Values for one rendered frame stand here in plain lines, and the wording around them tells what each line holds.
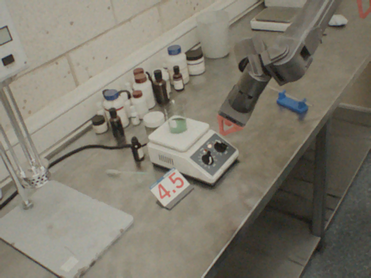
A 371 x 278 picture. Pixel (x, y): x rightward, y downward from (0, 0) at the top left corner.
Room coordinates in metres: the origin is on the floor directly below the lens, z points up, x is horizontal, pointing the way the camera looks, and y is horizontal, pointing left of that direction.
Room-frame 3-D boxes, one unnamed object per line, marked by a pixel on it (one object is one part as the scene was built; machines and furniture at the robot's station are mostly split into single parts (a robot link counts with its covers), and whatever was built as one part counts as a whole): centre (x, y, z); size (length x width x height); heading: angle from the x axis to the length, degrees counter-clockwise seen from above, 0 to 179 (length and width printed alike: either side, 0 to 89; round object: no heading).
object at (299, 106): (1.07, -0.33, 0.77); 0.10 x 0.03 x 0.04; 30
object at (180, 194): (0.77, 0.05, 0.77); 0.09 x 0.06 x 0.04; 133
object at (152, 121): (1.01, 0.08, 0.79); 0.06 x 0.06 x 0.08
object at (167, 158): (0.88, 0.00, 0.79); 0.22 x 0.13 x 0.08; 49
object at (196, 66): (1.41, -0.08, 0.79); 0.07 x 0.07 x 0.07
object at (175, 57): (1.35, -0.01, 0.81); 0.07 x 0.07 x 0.13
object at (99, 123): (1.11, 0.25, 0.77); 0.04 x 0.04 x 0.04
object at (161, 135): (0.90, 0.01, 0.83); 0.12 x 0.12 x 0.01; 49
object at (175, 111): (0.91, 0.01, 0.87); 0.06 x 0.05 x 0.08; 1
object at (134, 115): (1.12, 0.14, 0.78); 0.02 x 0.02 x 0.06
